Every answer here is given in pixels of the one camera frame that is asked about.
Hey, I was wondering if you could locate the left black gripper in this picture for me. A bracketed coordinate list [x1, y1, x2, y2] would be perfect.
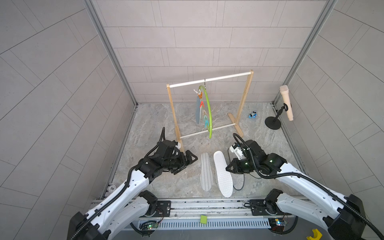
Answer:
[160, 149, 198, 174]

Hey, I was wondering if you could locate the dark grey felt insole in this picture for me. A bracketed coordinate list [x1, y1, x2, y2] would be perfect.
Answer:
[227, 146, 245, 191]

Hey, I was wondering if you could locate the wooden clothes rack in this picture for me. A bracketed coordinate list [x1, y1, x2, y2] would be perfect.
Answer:
[166, 69, 255, 152]

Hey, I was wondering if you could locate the white textured foam insole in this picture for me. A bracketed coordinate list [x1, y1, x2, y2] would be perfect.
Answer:
[214, 151, 233, 198]

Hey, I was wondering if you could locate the grey blue insole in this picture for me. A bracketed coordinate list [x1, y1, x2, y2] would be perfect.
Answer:
[196, 96, 203, 125]

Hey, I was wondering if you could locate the green clip hanger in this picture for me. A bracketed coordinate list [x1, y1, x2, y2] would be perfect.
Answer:
[193, 78, 213, 139]

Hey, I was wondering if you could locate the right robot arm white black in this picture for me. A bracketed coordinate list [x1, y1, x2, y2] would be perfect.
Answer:
[226, 133, 384, 240]

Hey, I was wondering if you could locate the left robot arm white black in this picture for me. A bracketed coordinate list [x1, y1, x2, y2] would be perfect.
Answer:
[67, 131, 198, 240]

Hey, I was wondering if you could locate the black microphone stand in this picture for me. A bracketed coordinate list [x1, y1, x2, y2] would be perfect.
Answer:
[265, 103, 289, 130]

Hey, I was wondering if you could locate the blue toy car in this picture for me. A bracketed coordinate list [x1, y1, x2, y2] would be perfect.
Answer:
[249, 111, 257, 119]

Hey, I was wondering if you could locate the green sticky block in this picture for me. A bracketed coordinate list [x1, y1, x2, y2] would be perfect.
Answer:
[200, 215, 208, 225]

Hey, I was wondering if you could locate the right circuit board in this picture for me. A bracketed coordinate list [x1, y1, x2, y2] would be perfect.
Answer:
[268, 218, 287, 233]

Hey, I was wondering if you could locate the circuit board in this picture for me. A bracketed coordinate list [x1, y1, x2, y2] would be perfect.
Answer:
[140, 221, 159, 231]
[268, 218, 287, 233]

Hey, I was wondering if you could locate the beige wooden microphone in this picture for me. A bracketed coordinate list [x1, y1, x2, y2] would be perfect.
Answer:
[280, 85, 294, 121]

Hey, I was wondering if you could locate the left circuit board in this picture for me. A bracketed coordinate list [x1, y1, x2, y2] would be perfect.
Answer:
[140, 221, 159, 231]

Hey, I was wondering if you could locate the yellow plastic hook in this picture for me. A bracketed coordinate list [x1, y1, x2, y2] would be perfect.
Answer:
[307, 229, 323, 240]

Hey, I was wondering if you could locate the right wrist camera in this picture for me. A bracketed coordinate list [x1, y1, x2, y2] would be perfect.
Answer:
[229, 143, 245, 160]

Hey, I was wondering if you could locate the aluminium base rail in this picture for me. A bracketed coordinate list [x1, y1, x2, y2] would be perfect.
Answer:
[85, 196, 335, 221]

